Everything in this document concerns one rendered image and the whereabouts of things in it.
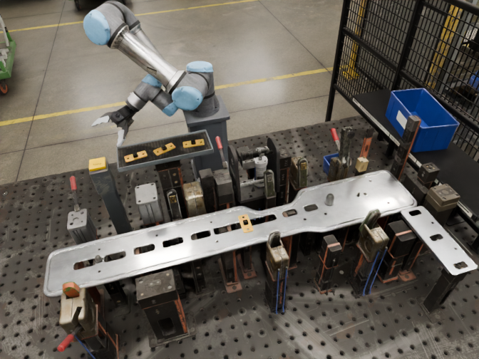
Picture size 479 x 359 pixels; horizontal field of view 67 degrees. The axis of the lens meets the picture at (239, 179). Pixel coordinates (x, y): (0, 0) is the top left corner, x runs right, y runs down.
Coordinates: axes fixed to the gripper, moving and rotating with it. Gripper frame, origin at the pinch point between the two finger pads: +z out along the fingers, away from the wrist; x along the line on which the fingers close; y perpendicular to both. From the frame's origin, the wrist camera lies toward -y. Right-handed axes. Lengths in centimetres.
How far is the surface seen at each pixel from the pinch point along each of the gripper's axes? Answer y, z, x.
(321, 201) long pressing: -20, -46, -85
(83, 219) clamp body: -34.8, 16.8, -22.7
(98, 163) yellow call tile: -24.1, 1.2, -11.2
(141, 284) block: -53, 10, -53
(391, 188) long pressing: -14, -69, -103
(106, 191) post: -19.8, 9.3, -19.7
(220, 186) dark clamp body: -22, -24, -52
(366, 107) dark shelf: 30, -94, -82
